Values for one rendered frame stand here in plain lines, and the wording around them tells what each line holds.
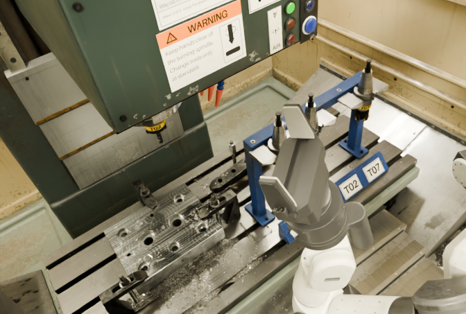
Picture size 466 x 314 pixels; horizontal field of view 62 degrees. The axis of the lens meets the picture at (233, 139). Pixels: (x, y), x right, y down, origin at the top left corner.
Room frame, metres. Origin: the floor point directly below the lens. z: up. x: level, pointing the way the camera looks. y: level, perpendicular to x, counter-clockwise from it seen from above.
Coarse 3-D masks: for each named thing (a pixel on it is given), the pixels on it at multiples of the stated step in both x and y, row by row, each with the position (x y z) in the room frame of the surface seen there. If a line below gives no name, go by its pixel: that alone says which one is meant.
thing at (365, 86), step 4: (364, 72) 0.90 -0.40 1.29; (364, 76) 0.89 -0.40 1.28; (368, 76) 0.89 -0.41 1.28; (360, 80) 0.90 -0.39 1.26; (364, 80) 0.89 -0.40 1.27; (368, 80) 0.89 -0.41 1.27; (360, 84) 0.90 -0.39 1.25; (364, 84) 0.89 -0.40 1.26; (368, 84) 0.88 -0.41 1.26; (360, 88) 0.89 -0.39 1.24; (364, 88) 0.88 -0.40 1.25; (368, 88) 0.88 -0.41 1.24; (372, 88) 0.89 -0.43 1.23; (360, 92) 0.89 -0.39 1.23; (364, 92) 0.88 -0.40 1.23; (368, 92) 0.88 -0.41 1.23
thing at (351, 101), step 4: (348, 92) 0.91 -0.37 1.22; (340, 96) 0.90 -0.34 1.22; (344, 96) 0.90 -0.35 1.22; (348, 96) 0.89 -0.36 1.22; (352, 96) 0.89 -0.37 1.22; (336, 100) 0.89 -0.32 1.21; (340, 100) 0.88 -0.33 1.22; (344, 100) 0.88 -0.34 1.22; (348, 100) 0.88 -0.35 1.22; (352, 100) 0.88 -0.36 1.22; (356, 100) 0.87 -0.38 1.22; (360, 100) 0.87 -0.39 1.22; (344, 104) 0.87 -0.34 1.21; (348, 104) 0.86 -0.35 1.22; (352, 104) 0.86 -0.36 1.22; (356, 104) 0.85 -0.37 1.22; (360, 104) 0.85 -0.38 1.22; (352, 108) 0.84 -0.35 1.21; (356, 108) 0.84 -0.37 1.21
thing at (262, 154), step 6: (252, 150) 0.74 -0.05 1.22; (258, 150) 0.73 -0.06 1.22; (264, 150) 0.73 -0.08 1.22; (252, 156) 0.72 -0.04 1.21; (258, 156) 0.71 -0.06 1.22; (264, 156) 0.71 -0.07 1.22; (270, 156) 0.70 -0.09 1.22; (276, 156) 0.70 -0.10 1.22; (258, 162) 0.69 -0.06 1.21; (264, 162) 0.69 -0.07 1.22; (270, 162) 0.68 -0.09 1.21
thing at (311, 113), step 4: (308, 108) 0.78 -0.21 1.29; (312, 108) 0.78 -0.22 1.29; (304, 112) 0.79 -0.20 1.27; (308, 112) 0.78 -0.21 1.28; (312, 112) 0.78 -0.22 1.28; (316, 112) 0.79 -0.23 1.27; (308, 116) 0.78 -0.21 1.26; (312, 116) 0.78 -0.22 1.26; (316, 116) 0.78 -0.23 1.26; (312, 120) 0.78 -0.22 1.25; (316, 120) 0.78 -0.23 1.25; (312, 124) 0.77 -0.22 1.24; (316, 124) 0.78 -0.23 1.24
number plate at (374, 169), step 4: (376, 160) 0.86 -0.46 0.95; (368, 164) 0.84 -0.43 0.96; (372, 164) 0.84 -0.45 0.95; (376, 164) 0.85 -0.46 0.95; (380, 164) 0.85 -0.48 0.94; (364, 168) 0.83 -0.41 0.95; (368, 168) 0.83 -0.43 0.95; (372, 168) 0.83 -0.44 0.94; (376, 168) 0.84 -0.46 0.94; (380, 168) 0.84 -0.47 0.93; (364, 172) 0.82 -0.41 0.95; (368, 172) 0.82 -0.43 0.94; (372, 172) 0.83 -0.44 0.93; (376, 172) 0.83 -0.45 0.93; (380, 172) 0.83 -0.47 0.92; (368, 176) 0.81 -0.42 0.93; (372, 176) 0.82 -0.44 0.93; (376, 176) 0.82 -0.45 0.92; (368, 180) 0.80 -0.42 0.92
